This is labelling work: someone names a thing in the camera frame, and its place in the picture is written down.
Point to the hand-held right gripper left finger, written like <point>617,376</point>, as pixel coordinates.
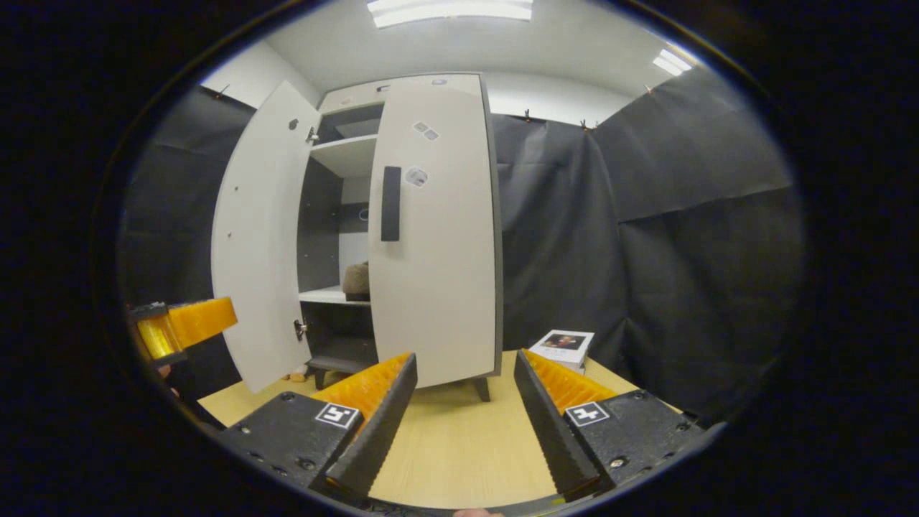
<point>377,431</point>

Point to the brown fuzzy shoe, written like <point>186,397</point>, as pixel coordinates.
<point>357,281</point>

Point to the white cabinet door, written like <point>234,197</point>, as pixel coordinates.
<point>445,273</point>
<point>255,251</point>

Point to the white shoe cabinet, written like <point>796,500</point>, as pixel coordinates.
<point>344,154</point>

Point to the black backdrop cloth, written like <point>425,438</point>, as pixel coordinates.
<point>682,215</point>

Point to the white book with portrait cover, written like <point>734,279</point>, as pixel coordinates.
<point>563,343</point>

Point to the small orange object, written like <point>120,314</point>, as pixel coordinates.
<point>298,374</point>

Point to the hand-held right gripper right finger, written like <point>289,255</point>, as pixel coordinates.
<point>553,431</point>

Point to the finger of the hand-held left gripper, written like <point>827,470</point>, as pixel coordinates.
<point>201,322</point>

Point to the long ceiling light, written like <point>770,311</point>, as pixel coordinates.
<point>449,11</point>

